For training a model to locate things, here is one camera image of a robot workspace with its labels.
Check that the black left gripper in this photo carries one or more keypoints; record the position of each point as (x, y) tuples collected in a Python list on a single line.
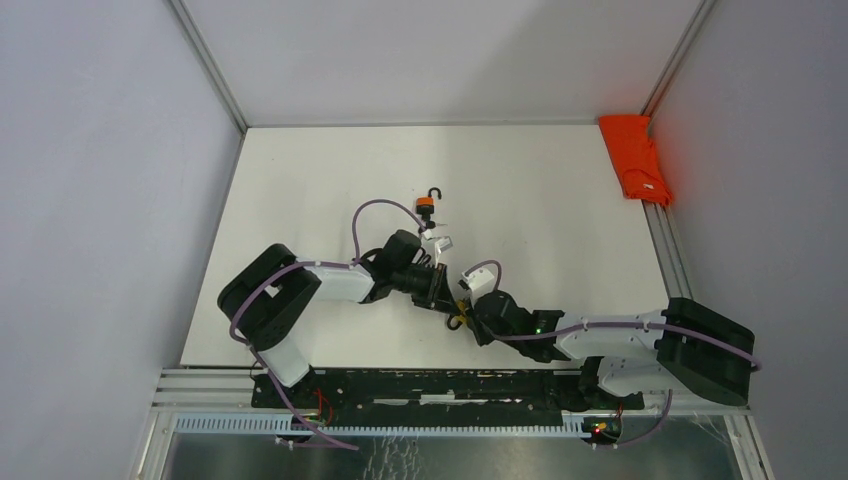
[(437, 294)]

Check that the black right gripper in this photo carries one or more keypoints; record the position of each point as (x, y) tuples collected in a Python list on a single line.
[(481, 336)]

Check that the yellow padlock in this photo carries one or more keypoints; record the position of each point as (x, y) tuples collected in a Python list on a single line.
[(460, 317)]

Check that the orange padlock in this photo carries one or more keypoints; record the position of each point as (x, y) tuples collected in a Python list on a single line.
[(425, 206)]

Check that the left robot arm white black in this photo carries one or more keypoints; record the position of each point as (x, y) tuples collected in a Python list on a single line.
[(266, 299)]

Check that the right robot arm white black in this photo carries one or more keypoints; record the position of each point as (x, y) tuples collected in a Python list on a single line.
[(683, 346)]

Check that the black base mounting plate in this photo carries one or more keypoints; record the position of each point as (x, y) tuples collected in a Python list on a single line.
[(345, 397)]

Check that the orange folded cloth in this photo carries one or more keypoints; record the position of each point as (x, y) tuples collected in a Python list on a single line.
[(634, 158)]

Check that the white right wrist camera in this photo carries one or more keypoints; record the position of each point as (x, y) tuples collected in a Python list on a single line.
[(479, 281)]

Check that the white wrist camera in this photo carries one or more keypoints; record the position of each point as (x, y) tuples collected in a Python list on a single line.
[(479, 281), (435, 245)]

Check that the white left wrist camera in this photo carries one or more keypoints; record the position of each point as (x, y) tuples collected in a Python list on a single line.
[(435, 245)]

